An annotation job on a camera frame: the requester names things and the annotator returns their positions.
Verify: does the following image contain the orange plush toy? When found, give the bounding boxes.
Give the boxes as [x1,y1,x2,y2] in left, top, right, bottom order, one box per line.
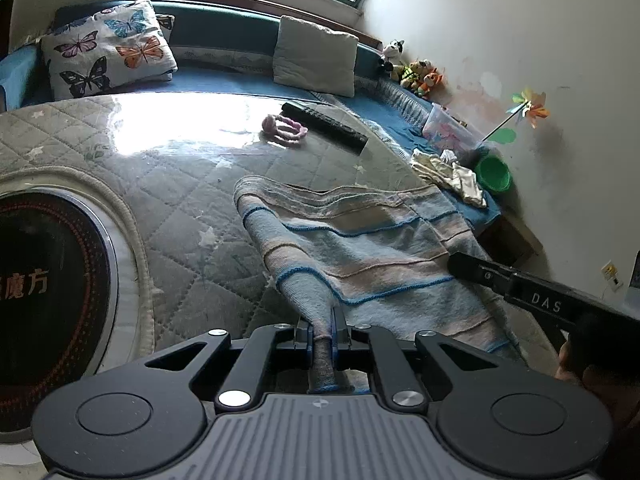
[416,70,444,100]

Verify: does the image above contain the pink hair tie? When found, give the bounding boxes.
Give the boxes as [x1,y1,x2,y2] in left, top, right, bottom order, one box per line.
[260,112,309,148]

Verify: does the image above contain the black remote control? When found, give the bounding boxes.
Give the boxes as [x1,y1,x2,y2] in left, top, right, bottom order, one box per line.
[281,102,368,154]

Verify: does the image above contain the clear plastic storage box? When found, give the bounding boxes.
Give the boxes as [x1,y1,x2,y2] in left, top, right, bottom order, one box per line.
[422,103,480,160]

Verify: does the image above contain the butterfly print pillow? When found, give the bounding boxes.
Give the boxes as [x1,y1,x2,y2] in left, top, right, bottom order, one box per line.
[40,0,178,101]

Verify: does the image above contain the black white plush toy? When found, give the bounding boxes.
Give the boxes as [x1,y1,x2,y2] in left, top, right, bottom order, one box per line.
[381,40,406,81]

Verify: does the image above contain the green plastic bucket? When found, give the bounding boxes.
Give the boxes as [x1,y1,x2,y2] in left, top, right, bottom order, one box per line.
[474,155,512,194]

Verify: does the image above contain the colourful paper pinwheel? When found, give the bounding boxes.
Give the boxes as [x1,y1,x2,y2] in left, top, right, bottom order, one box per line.
[482,87,550,144]

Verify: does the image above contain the striped blue beige garment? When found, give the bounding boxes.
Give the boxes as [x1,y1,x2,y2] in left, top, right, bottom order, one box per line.
[233,176,523,391]

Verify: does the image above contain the quilted star table cover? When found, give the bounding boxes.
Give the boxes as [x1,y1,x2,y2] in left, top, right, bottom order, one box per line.
[1,93,418,367]

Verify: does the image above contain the grey plain cushion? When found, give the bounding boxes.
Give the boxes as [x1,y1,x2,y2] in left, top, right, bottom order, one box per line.
[272,15,358,98]

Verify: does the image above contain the person's right hand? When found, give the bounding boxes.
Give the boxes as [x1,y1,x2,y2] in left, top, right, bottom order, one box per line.
[554,340,587,386]

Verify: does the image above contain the yellow green plush toy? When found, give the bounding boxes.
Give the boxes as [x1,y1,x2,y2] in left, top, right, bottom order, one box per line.
[400,60,433,91]

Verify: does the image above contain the blue sofa bench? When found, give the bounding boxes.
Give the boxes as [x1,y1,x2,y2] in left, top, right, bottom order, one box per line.
[0,0,504,236]

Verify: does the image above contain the white crumpled cloth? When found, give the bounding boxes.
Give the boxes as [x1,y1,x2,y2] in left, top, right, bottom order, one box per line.
[409,148,488,208]

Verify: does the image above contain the white wall socket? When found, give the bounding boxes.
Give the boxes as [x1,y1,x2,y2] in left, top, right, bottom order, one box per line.
[601,261,623,292]

